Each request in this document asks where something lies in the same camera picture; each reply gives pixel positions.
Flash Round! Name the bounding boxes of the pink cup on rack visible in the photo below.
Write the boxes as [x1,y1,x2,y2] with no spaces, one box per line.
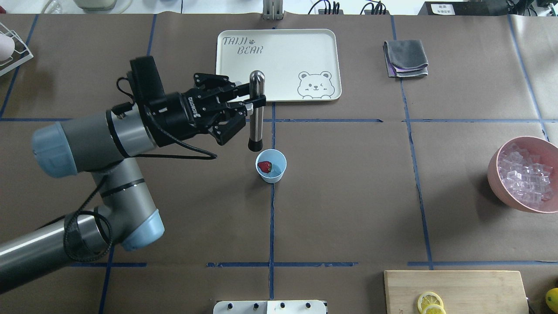
[0,33,15,61]

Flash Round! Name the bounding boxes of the yellow lemon slices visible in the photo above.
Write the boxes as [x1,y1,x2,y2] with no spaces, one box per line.
[416,291,446,314]

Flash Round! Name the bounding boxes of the grey purple folded cloth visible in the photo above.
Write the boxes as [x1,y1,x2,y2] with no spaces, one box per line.
[383,39,429,79]

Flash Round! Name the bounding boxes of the aluminium frame post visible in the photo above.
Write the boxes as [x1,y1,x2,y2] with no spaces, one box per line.
[262,0,284,20]

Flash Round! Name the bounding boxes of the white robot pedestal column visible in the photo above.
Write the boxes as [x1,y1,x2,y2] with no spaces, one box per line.
[213,300,328,314]

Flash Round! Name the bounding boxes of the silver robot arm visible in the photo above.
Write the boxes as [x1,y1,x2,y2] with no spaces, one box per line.
[1,70,266,294]

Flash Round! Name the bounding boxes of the red strawberry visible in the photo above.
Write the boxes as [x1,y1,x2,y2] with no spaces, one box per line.
[256,160,273,174]

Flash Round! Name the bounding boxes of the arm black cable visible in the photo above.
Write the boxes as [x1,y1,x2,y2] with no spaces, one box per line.
[63,77,218,262]

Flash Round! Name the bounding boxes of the cream serving tray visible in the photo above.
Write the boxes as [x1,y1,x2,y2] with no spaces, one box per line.
[215,29,342,102]

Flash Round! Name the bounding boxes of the wooden cutting board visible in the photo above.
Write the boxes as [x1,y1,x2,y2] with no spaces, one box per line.
[383,270,529,314]

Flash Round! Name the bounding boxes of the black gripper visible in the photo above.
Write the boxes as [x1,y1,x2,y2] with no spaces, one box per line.
[146,73,266,147]

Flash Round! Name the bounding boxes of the white cup rack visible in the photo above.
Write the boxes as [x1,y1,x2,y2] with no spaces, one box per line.
[0,23,34,76]

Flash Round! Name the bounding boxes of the light blue cup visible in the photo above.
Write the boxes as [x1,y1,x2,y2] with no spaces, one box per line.
[255,149,287,184]

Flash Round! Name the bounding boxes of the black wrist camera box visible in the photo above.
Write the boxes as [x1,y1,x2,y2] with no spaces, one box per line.
[128,56,165,103]

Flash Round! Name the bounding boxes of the yellow lemon lower right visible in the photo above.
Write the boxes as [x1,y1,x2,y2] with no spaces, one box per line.
[545,288,558,314]

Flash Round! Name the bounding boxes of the steel muddler black handle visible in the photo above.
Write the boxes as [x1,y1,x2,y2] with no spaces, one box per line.
[248,70,265,152]

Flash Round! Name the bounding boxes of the pink bowl with ice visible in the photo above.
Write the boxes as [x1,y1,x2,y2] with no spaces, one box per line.
[487,137,558,213]

